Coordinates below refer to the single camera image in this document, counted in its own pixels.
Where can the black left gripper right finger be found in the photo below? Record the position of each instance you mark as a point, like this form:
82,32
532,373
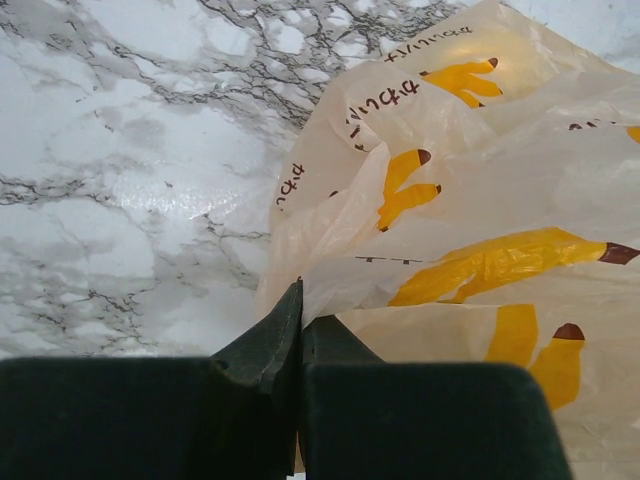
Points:
364,418

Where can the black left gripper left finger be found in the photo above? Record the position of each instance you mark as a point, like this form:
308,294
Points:
231,415

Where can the banana print plastic bag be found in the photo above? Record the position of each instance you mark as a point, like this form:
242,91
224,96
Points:
474,195

